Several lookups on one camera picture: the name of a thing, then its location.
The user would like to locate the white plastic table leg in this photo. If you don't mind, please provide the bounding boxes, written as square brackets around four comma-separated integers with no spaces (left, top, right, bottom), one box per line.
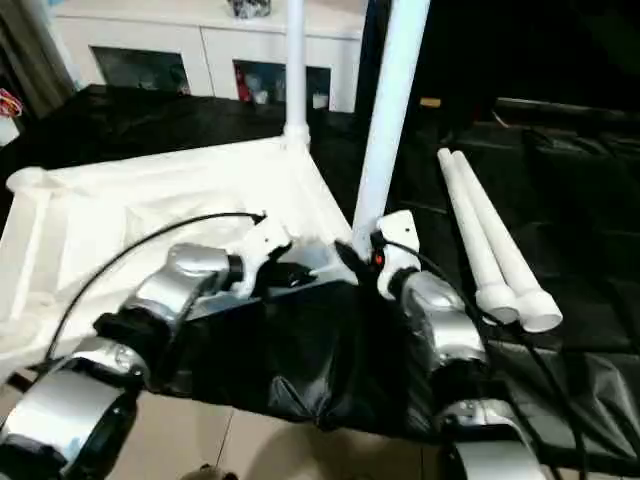
[351,0,432,256]
[281,0,314,150]
[449,149,565,334]
[437,147,520,324]

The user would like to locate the white plastic table top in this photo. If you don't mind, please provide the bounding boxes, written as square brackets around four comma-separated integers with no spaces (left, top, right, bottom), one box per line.
[0,135,354,389]

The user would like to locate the black mat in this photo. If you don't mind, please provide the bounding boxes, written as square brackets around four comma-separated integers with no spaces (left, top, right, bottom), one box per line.
[0,84,640,451]

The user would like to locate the long black bar device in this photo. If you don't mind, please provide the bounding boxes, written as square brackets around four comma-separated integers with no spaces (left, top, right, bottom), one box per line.
[493,97,640,124]

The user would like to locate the white glass-door cabinet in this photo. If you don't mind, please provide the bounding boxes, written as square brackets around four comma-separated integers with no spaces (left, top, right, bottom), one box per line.
[52,0,366,112]

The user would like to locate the dark grey bundle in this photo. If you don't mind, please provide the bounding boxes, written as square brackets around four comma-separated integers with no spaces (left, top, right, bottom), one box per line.
[227,0,274,17]

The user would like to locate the white storage box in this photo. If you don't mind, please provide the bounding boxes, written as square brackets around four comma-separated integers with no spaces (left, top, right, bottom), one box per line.
[0,114,24,147]

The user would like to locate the red clothes hangers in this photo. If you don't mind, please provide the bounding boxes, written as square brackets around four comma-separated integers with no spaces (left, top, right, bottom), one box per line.
[0,88,24,117]

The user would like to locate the grey curtain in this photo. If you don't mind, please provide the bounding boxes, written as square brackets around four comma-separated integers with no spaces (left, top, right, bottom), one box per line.
[0,0,76,121]

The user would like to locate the black left wrist camera cable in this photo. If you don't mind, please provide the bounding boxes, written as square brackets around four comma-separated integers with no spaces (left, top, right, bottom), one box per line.
[47,212,269,361]

